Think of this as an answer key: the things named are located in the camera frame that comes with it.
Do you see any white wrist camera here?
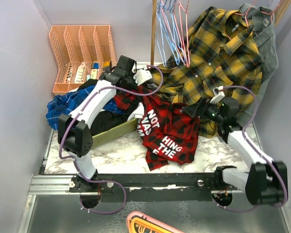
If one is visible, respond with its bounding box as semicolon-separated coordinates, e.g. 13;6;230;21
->
133;69;152;86
210;86;225;104

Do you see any green laundry basket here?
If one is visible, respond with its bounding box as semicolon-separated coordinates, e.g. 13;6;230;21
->
92;118;138;149

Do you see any blue plaid shirt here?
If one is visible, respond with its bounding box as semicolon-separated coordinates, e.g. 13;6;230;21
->
45;87;124;131

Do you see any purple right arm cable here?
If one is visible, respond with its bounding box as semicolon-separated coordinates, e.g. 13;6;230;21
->
212;85;289;214

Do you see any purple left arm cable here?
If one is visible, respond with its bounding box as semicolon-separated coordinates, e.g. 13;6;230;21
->
59;64;164;216

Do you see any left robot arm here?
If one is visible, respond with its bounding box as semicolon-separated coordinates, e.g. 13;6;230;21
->
58;55;137;192

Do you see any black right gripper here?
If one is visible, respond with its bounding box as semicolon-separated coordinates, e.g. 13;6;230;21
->
183;96;225;124

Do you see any black garment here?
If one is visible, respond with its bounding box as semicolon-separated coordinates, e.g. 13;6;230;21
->
75;79;142;136

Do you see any pink orange oval object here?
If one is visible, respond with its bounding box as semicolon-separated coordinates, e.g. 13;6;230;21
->
126;211;182;233

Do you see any yellow plaid shirt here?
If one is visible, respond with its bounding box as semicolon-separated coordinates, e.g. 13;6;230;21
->
145;6;264;139

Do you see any pink hanger under yellow shirt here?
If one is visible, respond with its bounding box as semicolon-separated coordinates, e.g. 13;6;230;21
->
206;0;258;41

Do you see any wooden rack pole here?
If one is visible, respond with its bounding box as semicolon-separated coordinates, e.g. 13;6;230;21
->
150;0;157;65

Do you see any grey shirt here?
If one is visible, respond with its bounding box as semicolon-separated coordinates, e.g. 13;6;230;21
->
237;2;279;119

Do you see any pink wire hanger on rack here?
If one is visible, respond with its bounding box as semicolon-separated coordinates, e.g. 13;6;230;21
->
170;0;190;67

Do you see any blue wire hanger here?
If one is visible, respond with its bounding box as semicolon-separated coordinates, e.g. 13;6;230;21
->
155;0;186;67

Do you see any white garment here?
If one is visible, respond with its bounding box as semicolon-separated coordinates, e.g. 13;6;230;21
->
127;102;145;121

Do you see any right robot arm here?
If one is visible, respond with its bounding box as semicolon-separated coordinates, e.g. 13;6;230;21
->
182;97;288;206

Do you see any pink hanger under grey shirt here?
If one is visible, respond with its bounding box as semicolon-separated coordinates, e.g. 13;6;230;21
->
262;0;286;24

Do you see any aluminium rail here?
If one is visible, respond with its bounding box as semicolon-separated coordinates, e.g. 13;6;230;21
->
28;175;73;195

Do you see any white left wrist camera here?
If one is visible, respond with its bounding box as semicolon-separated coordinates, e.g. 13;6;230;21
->
133;69;152;86

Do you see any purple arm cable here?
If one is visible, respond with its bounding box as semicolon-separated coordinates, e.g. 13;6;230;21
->
212;85;289;214
59;64;164;216

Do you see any red black plaid shirt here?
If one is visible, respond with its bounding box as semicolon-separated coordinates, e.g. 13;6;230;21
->
114;86;199;170

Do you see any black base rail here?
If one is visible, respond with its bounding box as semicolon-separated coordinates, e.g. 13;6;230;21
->
69;173;225;202

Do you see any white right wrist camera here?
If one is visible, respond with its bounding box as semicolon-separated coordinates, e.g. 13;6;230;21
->
210;86;225;104

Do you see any pink file organizer rack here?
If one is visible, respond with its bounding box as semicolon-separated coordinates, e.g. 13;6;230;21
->
49;25;117;95

